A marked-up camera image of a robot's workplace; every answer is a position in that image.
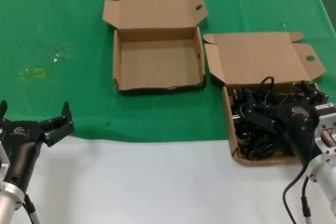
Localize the cardboard box with intact edge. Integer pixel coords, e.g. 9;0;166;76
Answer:
203;31;327;167

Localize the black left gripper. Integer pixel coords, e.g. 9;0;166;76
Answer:
0;100;75;193

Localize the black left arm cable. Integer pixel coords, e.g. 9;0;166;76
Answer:
22;194;42;224

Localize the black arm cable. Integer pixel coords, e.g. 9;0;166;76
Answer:
22;194;42;224
282;163;313;224

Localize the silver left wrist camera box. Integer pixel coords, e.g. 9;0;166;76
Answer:
0;140;12;183

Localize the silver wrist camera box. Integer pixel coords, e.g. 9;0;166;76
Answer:
314;104;336;162
0;140;12;183

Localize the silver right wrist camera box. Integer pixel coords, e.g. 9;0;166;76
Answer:
314;104;336;162

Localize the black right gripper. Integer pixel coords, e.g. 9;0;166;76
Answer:
245;80;329;168

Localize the green table cloth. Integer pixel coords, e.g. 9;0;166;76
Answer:
0;0;336;144

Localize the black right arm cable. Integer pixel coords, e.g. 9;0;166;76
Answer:
282;163;313;224

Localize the cardboard box with torn edge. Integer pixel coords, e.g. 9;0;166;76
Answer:
102;0;209;94

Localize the black coiled power cable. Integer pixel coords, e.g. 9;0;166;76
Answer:
232;87;302;121
235;126;293;161

